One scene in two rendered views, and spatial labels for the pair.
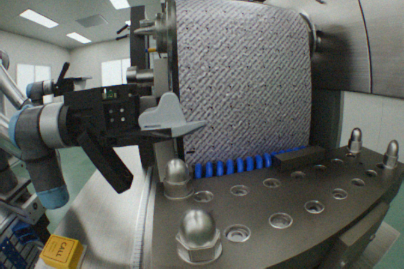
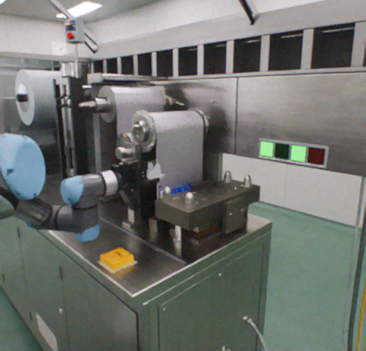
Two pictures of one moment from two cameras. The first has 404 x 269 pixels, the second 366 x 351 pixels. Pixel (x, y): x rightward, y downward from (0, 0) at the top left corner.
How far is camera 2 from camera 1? 0.88 m
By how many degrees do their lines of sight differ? 35
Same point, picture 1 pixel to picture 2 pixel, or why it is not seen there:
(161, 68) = (138, 149)
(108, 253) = (135, 248)
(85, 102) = (127, 170)
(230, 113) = (172, 169)
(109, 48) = not seen: outside the picture
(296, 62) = (197, 144)
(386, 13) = (248, 120)
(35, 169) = (94, 211)
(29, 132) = (97, 189)
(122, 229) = (127, 240)
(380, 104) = not seen: hidden behind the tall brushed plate
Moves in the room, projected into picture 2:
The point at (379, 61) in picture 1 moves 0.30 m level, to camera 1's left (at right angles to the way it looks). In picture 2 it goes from (240, 141) to (175, 148)
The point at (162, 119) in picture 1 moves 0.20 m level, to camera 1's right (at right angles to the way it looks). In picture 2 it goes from (155, 174) to (201, 166)
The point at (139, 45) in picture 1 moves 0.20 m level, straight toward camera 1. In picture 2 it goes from (80, 117) to (115, 119)
